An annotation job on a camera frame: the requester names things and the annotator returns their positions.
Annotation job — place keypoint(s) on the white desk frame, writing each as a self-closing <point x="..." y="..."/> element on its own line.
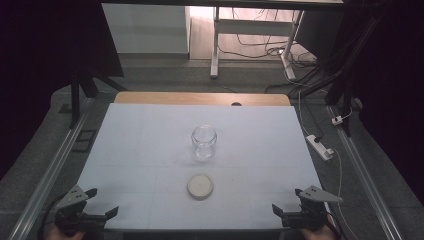
<point x="253" y="27"/>

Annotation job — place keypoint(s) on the clear glass jar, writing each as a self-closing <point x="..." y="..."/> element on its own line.
<point x="204" y="140"/>

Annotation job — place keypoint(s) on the black tripod stand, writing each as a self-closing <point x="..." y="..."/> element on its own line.
<point x="83" y="83"/>
<point x="343" y="83"/>

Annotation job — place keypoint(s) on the white paper sheet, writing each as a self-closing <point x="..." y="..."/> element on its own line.
<point x="150" y="140"/>

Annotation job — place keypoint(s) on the small white adapter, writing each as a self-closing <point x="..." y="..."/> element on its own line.
<point x="337" y="120"/>

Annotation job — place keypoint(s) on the person's left hand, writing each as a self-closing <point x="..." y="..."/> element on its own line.
<point x="63" y="235"/>

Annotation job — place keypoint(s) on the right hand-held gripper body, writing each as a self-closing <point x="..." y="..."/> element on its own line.
<point x="310" y="208"/>

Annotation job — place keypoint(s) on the beige round jar lid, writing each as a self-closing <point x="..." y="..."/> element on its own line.
<point x="200" y="186"/>

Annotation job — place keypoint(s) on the person's right hand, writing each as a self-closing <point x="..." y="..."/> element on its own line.
<point x="320" y="233"/>

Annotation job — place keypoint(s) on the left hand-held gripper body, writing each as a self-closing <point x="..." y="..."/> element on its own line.
<point x="75" y="210"/>

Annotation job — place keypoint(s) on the white cabinet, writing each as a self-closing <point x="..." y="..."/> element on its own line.
<point x="146" y="28"/>

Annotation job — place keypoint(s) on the aluminium rail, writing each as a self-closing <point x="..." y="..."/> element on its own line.
<point x="366" y="180"/>
<point x="50" y="170"/>

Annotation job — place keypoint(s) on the white power strip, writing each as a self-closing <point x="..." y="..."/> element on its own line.
<point x="319" y="146"/>

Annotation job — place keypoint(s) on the wooden table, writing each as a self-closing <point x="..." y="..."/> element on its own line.
<point x="200" y="98"/>

